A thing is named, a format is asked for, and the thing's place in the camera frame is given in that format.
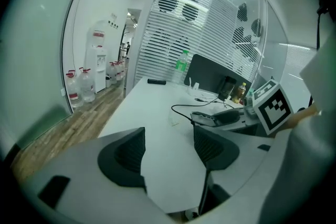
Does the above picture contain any white charger with cable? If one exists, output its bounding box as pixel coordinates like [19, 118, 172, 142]
[187, 78, 201, 91]

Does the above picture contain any person's right forearm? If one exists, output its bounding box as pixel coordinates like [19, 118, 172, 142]
[288, 106, 322, 131]

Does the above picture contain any white water dispenser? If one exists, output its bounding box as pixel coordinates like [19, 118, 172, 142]
[84, 44, 107, 94]

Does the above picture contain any green cap water bottle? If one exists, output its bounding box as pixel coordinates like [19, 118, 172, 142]
[172, 49, 190, 84]

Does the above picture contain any frosted glass door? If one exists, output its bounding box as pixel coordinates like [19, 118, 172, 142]
[2, 0, 103, 152]

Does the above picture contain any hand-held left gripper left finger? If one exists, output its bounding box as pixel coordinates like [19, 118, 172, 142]
[23, 126, 170, 219]

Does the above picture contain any clear jug with red handle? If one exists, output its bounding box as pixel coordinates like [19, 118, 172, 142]
[78, 67, 96, 103]
[65, 70, 85, 108]

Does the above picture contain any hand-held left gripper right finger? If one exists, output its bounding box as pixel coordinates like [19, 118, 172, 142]
[193, 125, 276, 196]

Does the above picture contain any black coat stand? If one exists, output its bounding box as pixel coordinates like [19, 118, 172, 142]
[120, 26, 129, 59]

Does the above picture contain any row of clear water jugs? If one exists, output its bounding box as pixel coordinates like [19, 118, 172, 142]
[108, 59, 126, 85]

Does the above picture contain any dispenser bottle with red label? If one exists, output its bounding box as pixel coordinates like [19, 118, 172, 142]
[88, 20, 107, 48]

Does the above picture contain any yellow cap tea bottle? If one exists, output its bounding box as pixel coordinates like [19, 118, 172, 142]
[232, 82, 247, 104]

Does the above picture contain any black monitor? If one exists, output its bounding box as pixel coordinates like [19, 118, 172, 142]
[183, 54, 259, 99]

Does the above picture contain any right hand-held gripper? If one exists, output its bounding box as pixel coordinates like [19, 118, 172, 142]
[212, 80, 293, 137]

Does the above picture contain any black cable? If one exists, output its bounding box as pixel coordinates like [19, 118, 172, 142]
[171, 95, 229, 124]

